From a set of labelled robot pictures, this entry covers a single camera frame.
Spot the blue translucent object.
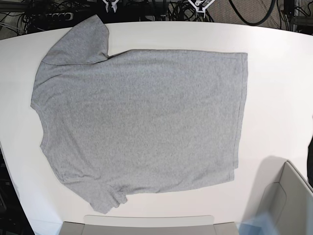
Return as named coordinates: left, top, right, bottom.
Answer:
left=237, top=212, right=279, bottom=235

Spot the black power strip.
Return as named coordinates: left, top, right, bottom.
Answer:
left=33, top=12, right=74, bottom=22

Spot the grey T-shirt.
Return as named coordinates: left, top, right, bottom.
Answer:
left=31, top=16, right=248, bottom=213

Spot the grey box at bottom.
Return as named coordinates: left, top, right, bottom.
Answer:
left=59, top=215, right=239, bottom=235

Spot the grey box at right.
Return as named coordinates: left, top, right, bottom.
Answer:
left=262, top=161, right=313, bottom=235

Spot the tangle of black cables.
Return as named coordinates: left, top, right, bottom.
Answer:
left=139, top=0, right=215, bottom=23

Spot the grey box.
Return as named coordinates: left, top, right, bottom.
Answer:
left=262, top=161, right=313, bottom=235
left=59, top=215, right=239, bottom=235

